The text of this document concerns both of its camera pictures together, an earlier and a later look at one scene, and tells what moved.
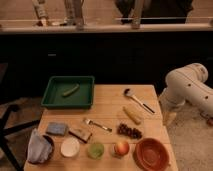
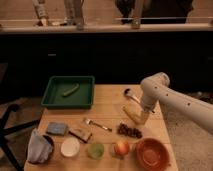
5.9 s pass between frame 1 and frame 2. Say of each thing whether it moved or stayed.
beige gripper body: moved
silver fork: stayed
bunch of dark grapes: stayed
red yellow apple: stayed
